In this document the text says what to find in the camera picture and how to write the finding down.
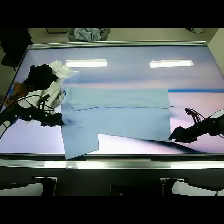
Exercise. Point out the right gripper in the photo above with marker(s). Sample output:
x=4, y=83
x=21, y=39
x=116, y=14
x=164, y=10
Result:
x=182, y=134

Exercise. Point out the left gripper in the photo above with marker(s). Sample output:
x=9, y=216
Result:
x=53, y=120

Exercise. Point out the light blue shirt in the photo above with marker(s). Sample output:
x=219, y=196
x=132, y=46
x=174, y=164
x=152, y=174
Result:
x=133, y=113

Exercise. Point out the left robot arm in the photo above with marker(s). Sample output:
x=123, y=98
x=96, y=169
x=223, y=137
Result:
x=14, y=113

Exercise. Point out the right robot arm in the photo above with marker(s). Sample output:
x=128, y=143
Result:
x=210, y=126

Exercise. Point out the black garment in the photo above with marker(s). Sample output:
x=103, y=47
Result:
x=40, y=77

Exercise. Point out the brown garment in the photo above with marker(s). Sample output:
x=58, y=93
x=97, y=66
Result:
x=18, y=90

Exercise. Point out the white garment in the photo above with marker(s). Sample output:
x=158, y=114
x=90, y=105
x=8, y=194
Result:
x=60, y=71

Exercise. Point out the heap of clothes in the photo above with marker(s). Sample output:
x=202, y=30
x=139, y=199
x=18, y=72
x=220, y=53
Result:
x=87, y=34

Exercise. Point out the silver frame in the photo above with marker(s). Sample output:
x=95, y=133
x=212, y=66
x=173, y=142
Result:
x=116, y=164

